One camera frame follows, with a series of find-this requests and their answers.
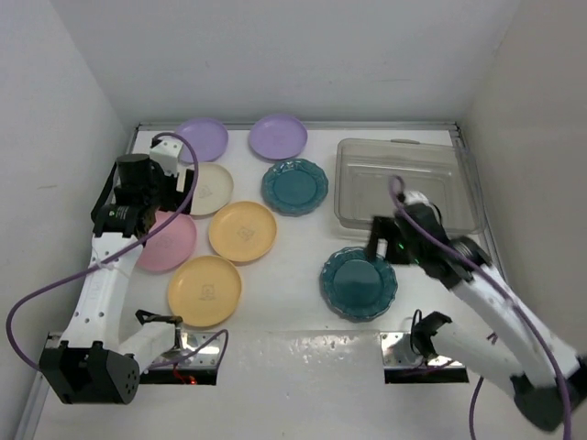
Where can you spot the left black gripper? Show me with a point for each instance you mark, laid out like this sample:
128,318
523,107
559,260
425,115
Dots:
174,198

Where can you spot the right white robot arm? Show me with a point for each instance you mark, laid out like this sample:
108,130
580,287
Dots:
544,376

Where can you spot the metal base plate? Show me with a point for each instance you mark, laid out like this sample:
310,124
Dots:
397,354
191,345

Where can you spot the purple plate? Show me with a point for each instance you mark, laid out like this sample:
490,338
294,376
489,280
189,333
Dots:
278,137
207,136

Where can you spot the far yellow plate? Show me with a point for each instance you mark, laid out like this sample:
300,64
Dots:
243,231

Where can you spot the teal scalloped plate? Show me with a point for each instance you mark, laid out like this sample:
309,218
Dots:
355,288
294,187

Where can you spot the near yellow plate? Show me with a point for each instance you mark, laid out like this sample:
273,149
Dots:
205,291

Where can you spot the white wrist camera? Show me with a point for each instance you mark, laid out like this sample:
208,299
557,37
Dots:
412,201
166,153

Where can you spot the pink plate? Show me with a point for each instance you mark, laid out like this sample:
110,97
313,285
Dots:
169,248

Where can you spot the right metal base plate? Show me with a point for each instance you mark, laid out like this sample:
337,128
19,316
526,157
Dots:
397,354

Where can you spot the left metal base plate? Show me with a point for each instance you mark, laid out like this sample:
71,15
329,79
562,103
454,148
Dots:
191,345

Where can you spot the yellow plate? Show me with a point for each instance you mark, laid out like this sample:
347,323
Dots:
243,231
205,291

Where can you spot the right purple plate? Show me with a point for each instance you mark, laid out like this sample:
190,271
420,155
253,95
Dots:
278,137

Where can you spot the cream plate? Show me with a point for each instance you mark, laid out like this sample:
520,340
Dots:
213,190

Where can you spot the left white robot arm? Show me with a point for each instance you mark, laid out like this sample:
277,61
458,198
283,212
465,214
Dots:
90,364

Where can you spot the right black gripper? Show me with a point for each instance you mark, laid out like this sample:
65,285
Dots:
384,228

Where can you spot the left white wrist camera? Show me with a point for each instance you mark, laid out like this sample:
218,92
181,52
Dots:
166,153

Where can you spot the left purple plate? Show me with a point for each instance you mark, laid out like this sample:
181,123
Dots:
207,136

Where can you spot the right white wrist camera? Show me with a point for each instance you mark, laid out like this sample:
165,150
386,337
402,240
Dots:
412,201

